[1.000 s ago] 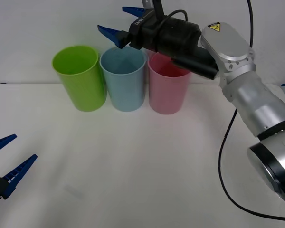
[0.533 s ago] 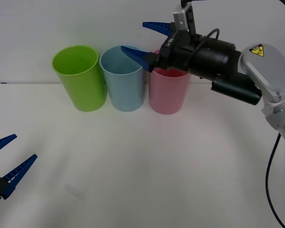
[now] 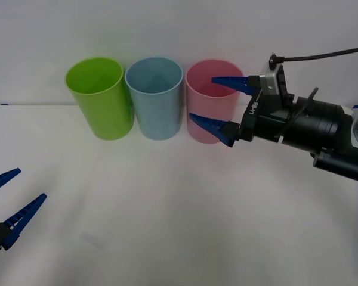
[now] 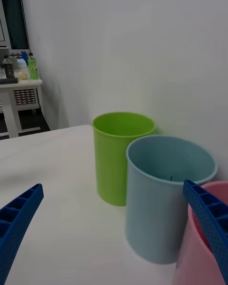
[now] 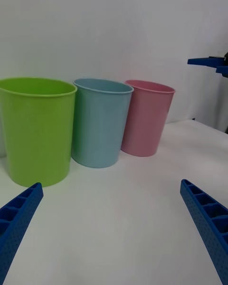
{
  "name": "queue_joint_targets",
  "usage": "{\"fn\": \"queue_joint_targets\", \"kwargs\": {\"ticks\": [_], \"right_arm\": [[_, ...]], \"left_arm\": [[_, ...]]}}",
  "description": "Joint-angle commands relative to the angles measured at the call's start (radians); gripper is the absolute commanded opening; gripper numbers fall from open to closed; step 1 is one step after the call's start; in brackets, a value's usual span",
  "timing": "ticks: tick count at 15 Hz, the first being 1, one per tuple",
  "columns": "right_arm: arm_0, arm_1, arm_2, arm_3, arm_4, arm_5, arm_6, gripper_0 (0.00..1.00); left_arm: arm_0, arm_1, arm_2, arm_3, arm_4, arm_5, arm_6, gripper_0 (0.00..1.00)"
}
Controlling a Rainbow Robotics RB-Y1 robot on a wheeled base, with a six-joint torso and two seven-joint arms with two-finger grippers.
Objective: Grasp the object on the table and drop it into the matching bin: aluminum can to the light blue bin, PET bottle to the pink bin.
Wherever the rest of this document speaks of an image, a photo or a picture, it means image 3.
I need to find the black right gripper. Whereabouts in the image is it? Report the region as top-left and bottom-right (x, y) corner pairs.
(189, 74), (297, 148)

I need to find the pink plastic waste bin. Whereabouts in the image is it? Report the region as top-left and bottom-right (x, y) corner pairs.
(184, 58), (245, 145)

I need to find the pale blue plastic waste bin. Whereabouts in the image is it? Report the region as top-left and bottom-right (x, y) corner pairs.
(124, 57), (185, 141)

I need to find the green plastic waste bin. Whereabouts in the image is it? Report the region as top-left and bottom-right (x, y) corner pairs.
(64, 57), (135, 141)

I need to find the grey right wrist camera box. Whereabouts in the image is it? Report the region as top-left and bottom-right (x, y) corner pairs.
(258, 67), (282, 97)

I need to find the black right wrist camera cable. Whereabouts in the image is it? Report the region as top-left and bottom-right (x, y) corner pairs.
(268, 46), (358, 66)

